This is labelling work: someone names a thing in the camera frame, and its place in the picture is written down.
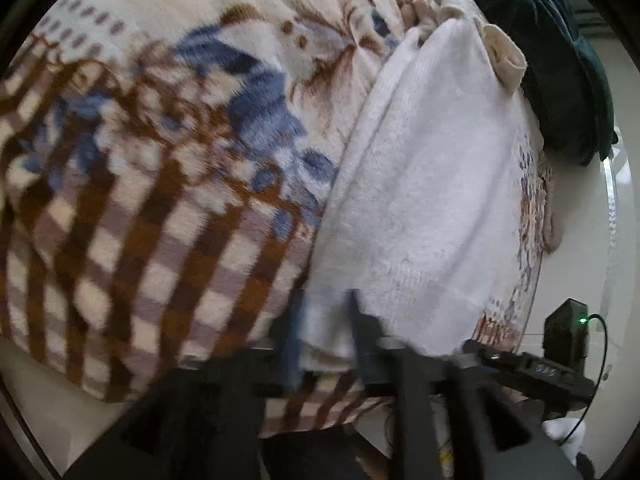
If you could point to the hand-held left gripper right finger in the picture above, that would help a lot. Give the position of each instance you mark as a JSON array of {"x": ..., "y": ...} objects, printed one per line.
[{"x": 361, "y": 355}]

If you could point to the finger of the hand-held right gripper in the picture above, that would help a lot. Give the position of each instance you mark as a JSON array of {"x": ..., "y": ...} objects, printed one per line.
[{"x": 495, "y": 357}]

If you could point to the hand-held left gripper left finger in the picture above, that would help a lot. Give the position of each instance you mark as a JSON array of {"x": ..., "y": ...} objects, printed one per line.
[{"x": 292, "y": 350}]

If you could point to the white knit sweater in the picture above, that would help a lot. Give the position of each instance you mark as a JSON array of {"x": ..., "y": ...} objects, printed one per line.
[{"x": 435, "y": 185}]

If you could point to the white headboard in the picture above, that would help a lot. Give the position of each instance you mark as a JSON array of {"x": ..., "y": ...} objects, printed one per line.
[{"x": 575, "y": 270}]

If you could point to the floral checked blanket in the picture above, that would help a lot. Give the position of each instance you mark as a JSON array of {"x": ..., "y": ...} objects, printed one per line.
[{"x": 150, "y": 160}]

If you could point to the dark teal fleece blanket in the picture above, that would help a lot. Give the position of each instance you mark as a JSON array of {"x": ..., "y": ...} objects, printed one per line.
[{"x": 550, "y": 60}]

